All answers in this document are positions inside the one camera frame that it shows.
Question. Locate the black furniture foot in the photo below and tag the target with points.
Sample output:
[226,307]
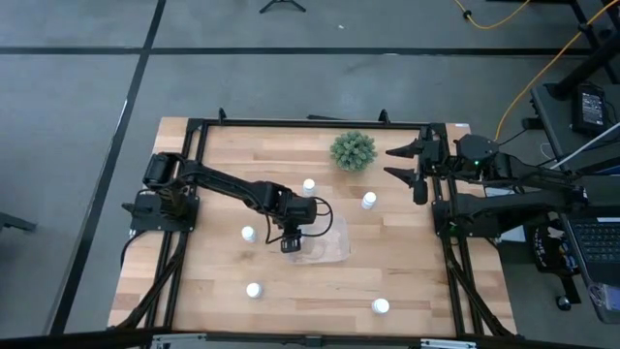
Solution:
[14,222]

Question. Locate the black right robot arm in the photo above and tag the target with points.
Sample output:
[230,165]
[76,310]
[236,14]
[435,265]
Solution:
[513,203]

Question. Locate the black aluminium table frame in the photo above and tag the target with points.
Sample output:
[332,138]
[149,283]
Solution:
[315,124]

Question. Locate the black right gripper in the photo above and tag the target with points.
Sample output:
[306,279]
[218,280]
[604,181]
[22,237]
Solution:
[436,152]

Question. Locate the clear plastic container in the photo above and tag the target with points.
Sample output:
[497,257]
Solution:
[608,303]

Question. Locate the black power adapter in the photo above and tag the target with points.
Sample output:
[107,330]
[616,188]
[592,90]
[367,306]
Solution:
[591,109]

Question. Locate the clear plastic basket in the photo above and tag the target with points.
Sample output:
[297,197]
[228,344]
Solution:
[334,247]

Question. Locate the grey side table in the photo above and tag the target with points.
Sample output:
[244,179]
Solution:
[552,116]

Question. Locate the white paper sheet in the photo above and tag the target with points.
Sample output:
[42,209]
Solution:
[514,235]

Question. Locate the silver metal bracket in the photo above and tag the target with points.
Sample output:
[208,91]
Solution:
[448,344]
[179,340]

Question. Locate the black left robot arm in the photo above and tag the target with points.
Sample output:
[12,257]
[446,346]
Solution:
[227,181]

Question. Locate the black crossbar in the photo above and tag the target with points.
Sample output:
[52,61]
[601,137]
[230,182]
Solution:
[48,341]

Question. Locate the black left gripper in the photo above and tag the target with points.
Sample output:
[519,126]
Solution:
[290,242]

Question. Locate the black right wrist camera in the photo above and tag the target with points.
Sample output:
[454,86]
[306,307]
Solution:
[420,191]

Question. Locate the black stand leg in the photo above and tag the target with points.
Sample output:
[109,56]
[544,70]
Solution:
[591,63]

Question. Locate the black tripod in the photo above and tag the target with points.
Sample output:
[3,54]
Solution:
[282,4]

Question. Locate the black caster wheel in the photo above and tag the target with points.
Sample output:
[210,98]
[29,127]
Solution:
[563,303]

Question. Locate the black bag white print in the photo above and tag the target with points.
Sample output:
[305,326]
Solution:
[547,252]

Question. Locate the white pill bottle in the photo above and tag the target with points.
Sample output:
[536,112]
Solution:
[254,290]
[380,306]
[369,199]
[308,186]
[248,234]

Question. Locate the green artificial plant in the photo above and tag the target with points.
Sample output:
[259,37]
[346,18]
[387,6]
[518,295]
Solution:
[353,151]

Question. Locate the black laptop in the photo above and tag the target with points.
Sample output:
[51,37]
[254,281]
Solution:
[598,242]

